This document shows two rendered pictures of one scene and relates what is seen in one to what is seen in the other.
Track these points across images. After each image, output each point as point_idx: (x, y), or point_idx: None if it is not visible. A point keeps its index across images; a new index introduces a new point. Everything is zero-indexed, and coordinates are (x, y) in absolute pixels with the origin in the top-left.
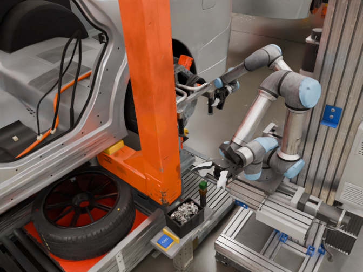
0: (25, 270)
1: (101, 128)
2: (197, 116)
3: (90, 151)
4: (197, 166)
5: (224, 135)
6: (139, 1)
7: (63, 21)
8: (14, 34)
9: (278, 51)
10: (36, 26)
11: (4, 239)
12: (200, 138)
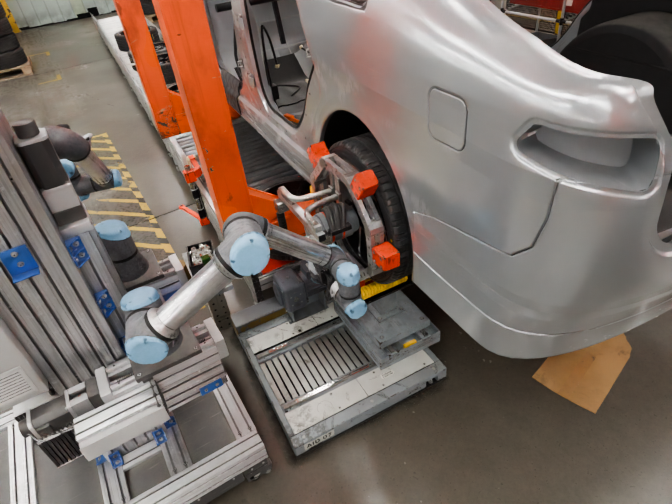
0: None
1: (304, 154)
2: (582, 445)
3: (297, 164)
4: (88, 134)
5: (475, 476)
6: None
7: (646, 74)
8: (563, 50)
9: (229, 250)
10: (596, 56)
11: None
12: (475, 420)
